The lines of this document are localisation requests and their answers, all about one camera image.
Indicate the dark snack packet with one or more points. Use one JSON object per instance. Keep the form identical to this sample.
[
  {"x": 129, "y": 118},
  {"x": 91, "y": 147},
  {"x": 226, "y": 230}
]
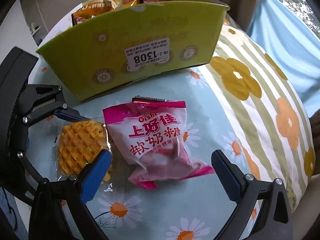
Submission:
[{"x": 142, "y": 99}]

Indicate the brown curtain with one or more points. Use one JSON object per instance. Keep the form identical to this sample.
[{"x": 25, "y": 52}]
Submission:
[{"x": 245, "y": 0}]

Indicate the green cardboard box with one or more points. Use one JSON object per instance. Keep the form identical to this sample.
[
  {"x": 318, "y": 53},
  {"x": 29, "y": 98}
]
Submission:
[{"x": 150, "y": 30}]

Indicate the clear waffle cracker packet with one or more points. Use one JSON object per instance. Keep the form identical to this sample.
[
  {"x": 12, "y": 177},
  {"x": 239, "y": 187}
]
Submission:
[{"x": 77, "y": 140}]

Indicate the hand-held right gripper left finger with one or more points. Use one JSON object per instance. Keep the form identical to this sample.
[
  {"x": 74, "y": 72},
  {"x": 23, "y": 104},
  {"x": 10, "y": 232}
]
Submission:
[{"x": 96, "y": 177}]

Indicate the pile of snack packets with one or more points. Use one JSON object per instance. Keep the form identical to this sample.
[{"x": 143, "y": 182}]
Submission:
[{"x": 100, "y": 7}]

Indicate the pink and white candy bag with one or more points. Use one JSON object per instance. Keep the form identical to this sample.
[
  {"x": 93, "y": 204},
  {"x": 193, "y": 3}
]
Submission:
[{"x": 150, "y": 135}]

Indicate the daisy print tablecloth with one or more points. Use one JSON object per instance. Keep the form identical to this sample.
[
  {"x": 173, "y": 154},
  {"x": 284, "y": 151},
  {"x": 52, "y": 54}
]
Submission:
[{"x": 175, "y": 205}]

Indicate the white cabinet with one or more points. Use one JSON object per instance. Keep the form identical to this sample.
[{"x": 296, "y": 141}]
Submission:
[{"x": 37, "y": 12}]

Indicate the light blue cloth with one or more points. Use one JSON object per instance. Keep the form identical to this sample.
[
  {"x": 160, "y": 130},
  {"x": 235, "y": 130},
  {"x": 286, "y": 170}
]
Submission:
[{"x": 282, "y": 42}]

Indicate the window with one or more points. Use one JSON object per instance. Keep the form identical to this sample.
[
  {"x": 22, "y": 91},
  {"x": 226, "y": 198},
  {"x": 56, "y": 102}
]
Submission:
[{"x": 295, "y": 0}]

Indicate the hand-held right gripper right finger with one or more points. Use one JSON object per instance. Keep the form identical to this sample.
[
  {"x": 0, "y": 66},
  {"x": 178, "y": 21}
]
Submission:
[{"x": 226, "y": 175}]

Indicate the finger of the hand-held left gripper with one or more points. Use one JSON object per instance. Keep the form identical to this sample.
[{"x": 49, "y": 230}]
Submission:
[
  {"x": 71, "y": 116},
  {"x": 30, "y": 166}
]

